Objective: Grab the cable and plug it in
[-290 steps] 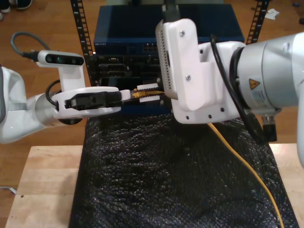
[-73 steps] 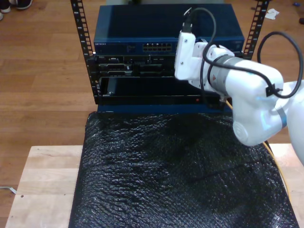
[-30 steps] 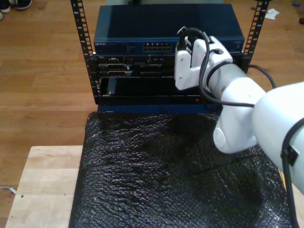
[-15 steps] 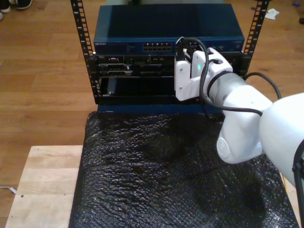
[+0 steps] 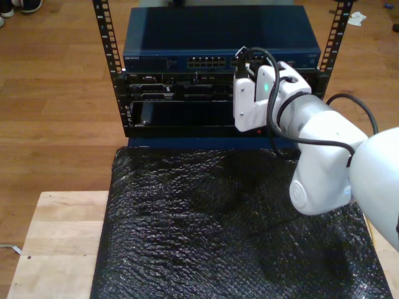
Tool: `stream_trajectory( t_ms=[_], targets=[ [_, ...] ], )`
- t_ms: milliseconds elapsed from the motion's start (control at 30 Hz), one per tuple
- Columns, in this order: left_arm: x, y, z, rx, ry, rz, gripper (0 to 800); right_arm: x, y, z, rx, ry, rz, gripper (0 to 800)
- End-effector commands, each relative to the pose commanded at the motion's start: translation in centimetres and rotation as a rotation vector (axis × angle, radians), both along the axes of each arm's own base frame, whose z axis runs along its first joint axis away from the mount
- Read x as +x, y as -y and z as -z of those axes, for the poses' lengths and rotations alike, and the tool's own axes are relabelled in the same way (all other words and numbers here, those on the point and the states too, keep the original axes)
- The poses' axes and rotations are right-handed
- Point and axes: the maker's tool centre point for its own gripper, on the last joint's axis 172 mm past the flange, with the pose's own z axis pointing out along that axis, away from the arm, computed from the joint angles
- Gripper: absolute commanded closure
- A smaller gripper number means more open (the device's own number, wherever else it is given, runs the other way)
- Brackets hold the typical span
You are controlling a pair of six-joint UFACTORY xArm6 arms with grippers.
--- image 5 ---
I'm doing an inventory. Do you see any white crumpled paper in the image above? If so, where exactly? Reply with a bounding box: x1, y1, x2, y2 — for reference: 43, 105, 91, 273
347, 11, 368, 27

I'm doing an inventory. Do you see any black rack server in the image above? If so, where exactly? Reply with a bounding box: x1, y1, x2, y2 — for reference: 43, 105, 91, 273
124, 71, 319, 102

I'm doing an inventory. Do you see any blue base platform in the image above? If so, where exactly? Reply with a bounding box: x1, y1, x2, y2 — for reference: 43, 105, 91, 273
127, 135, 303, 151

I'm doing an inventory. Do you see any black bubble wrap mat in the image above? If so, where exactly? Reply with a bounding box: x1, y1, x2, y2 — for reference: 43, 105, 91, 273
89, 146, 393, 299

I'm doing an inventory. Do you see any black camera cable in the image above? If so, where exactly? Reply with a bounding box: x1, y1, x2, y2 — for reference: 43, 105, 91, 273
234, 45, 380, 164

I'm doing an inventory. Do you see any blue Netgear network switch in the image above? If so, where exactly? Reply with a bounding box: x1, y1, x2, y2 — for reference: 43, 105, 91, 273
122, 5, 322, 73

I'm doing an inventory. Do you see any grey flat ribbon cable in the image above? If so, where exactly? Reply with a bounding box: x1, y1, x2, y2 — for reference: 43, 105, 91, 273
0, 244, 24, 255

